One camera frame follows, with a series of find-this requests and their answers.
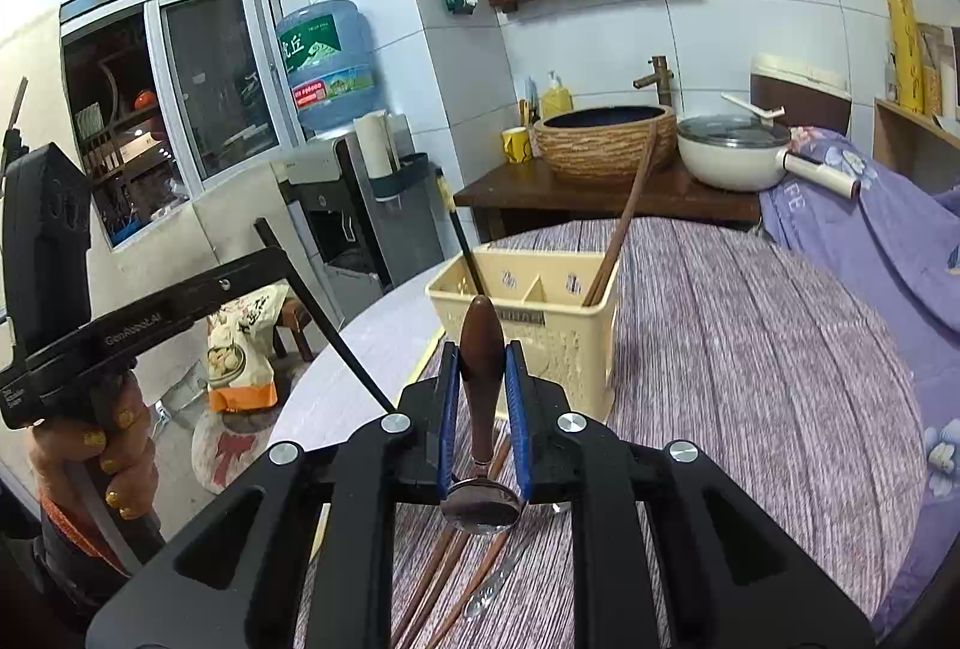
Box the dark wooden spoon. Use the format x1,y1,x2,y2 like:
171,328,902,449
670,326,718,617
441,295,521,535

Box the brown wooden chopstick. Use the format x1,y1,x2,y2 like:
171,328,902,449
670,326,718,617
427,530,514,649
389,437,513,649
583,131,658,308

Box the metal spoon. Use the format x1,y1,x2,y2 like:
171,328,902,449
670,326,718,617
462,503,571,623

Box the black chopstick gold band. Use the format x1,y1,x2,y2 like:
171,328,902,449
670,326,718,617
434,165,487,295

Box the left hand yellow nails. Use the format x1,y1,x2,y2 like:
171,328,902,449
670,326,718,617
29,371,158,527

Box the beige plastic utensil holder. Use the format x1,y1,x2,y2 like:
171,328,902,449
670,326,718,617
473,246,619,422

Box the wooden stool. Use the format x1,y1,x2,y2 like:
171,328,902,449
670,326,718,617
274,298,314,363

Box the water dispenser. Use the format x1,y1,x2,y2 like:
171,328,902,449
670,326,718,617
277,115,443,324

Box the food package bag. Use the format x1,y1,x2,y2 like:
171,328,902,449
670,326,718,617
205,282,290,413

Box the white sack red print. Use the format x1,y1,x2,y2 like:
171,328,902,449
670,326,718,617
190,407,280,495

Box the dark wooden side table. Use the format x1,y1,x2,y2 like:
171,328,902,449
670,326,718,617
454,157,761,243

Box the purple striped tablecloth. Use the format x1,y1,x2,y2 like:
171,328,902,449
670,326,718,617
270,218,926,647

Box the yellow mug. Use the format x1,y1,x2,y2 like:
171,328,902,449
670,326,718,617
501,126,534,163

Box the woven pattern basin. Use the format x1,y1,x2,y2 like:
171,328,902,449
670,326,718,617
534,105,677,183

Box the sliding window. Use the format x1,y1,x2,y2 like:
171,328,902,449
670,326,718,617
60,0,304,248

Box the yellow soap dispenser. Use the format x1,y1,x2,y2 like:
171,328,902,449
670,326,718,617
540,71,574,121

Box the white electric pot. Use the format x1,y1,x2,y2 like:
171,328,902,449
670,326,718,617
677,94,859,199

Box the brass faucet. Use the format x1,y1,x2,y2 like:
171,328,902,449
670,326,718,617
633,56,674,106

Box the blue water bottle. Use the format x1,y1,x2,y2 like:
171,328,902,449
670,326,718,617
277,0,384,137

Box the purple floral cloth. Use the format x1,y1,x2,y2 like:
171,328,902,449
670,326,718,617
760,126,958,636

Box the yellow roll package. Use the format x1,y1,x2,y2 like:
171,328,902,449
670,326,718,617
887,0,924,115

